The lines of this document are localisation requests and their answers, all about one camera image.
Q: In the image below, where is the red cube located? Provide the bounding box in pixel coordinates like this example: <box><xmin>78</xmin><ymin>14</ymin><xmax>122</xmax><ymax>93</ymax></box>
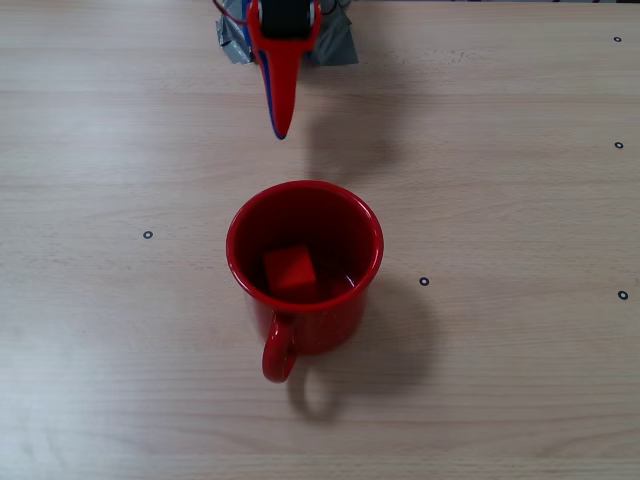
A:
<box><xmin>262</xmin><ymin>244</ymin><xmax>318</xmax><ymax>296</ymax></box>

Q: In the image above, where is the red enamel mug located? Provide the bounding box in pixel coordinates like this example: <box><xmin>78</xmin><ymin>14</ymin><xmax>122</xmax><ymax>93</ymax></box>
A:
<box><xmin>225</xmin><ymin>179</ymin><xmax>385</xmax><ymax>385</ymax></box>

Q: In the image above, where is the red servo wire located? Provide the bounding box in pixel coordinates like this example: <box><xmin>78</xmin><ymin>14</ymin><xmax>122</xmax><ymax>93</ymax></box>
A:
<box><xmin>212</xmin><ymin>0</ymin><xmax>249</xmax><ymax>27</ymax></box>

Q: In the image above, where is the grey duct tape piece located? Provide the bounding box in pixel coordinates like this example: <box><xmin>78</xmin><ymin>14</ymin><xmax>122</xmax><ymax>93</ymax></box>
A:
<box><xmin>307</xmin><ymin>0</ymin><xmax>360</xmax><ymax>68</ymax></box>
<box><xmin>215</xmin><ymin>0</ymin><xmax>254</xmax><ymax>67</ymax></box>

